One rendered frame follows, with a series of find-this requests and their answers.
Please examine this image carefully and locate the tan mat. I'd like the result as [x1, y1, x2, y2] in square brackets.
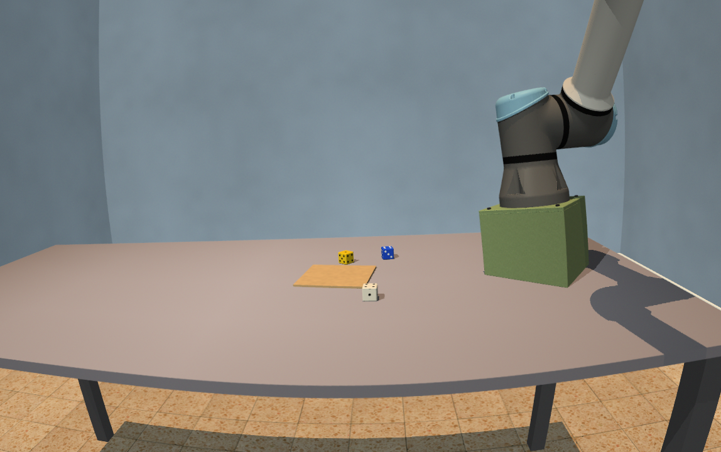
[293, 265, 376, 289]

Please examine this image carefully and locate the blue die with white pips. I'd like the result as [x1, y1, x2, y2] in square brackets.
[381, 246, 394, 260]

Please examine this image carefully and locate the yellow die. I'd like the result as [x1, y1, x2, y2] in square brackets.
[339, 250, 354, 265]

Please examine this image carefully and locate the grey die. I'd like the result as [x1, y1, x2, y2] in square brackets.
[362, 283, 378, 301]

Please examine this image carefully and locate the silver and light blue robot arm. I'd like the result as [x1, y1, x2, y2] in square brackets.
[496, 0, 644, 208]

